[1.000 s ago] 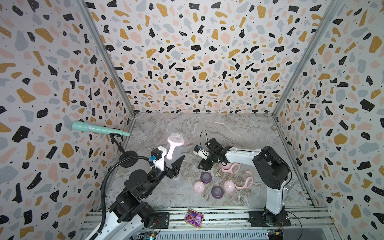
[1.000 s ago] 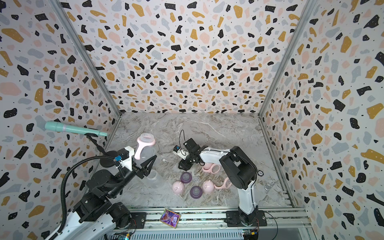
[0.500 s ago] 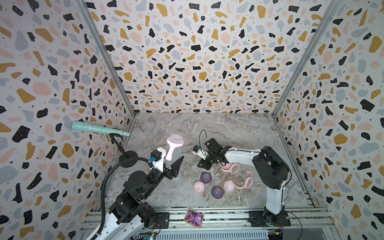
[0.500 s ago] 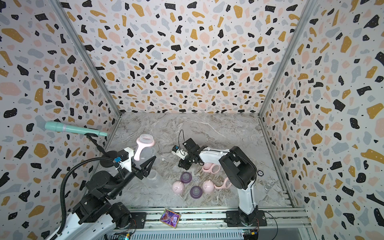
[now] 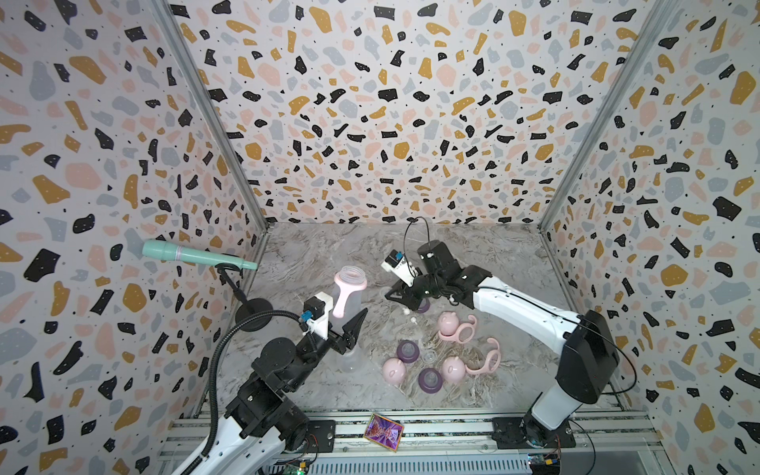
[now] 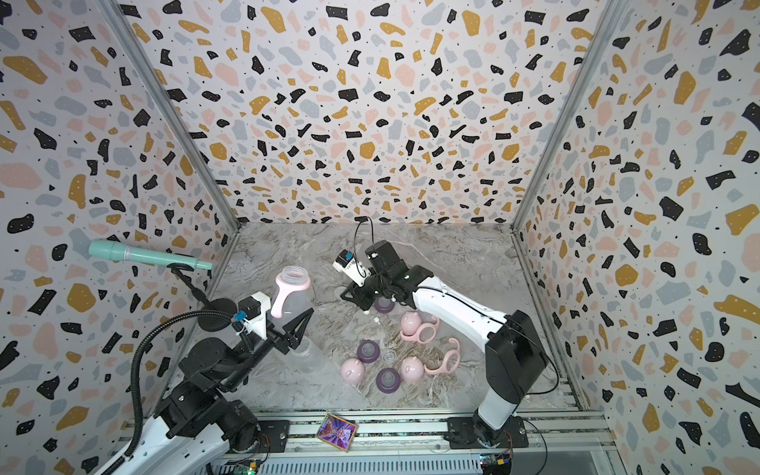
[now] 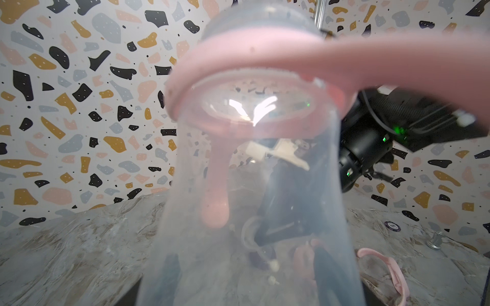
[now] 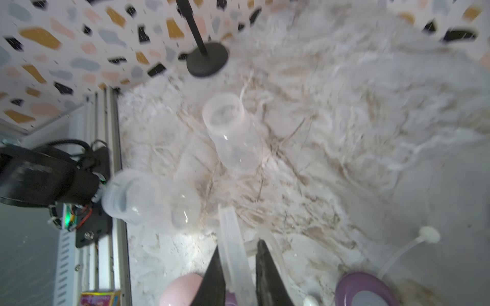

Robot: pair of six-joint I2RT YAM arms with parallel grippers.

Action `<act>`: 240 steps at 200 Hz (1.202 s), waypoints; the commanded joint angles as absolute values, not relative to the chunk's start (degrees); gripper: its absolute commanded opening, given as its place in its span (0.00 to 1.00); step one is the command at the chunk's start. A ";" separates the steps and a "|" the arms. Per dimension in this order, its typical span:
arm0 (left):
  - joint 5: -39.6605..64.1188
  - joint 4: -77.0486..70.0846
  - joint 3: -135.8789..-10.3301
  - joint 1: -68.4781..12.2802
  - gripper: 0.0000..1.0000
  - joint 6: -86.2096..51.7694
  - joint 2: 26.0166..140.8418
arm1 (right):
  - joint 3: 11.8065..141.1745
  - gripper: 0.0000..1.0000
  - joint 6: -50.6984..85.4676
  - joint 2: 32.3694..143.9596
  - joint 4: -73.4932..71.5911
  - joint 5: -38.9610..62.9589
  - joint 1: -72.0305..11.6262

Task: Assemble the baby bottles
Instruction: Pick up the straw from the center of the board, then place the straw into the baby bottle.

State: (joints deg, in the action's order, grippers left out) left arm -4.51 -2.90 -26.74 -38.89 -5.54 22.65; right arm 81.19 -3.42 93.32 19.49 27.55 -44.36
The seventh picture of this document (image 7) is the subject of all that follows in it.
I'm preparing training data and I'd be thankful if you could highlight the pink bottle handle ring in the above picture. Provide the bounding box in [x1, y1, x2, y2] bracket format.
[164, 26, 490, 230]

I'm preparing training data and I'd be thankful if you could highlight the right corner aluminium post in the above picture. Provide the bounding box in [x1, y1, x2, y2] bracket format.
[313, 0, 328, 31]

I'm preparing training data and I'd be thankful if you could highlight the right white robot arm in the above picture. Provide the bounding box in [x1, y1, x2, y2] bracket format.
[339, 89, 489, 193]

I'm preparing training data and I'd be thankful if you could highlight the small dark round token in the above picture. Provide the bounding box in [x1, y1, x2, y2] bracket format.
[384, 221, 401, 232]

